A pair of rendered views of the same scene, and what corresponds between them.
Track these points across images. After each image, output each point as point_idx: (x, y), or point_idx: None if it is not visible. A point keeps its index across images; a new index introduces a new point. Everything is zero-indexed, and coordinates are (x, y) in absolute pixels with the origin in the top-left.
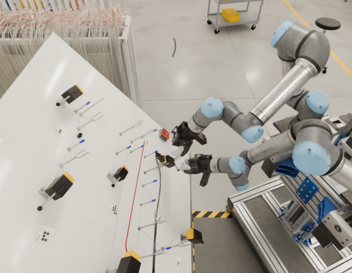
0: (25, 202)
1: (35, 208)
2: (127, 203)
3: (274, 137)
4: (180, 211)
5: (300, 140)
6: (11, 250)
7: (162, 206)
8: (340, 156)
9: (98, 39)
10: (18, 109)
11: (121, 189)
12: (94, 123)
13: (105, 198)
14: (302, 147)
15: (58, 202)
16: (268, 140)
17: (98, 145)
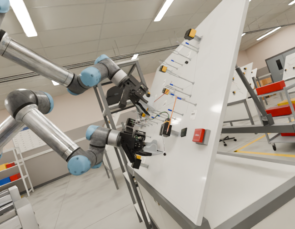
0: (170, 69)
1: (168, 73)
2: (165, 111)
3: (47, 122)
4: (155, 168)
5: (43, 93)
6: (163, 76)
7: (160, 143)
8: None
9: None
10: None
11: (169, 103)
12: (195, 62)
13: (167, 96)
14: (46, 92)
15: (169, 78)
16: (25, 202)
17: (185, 76)
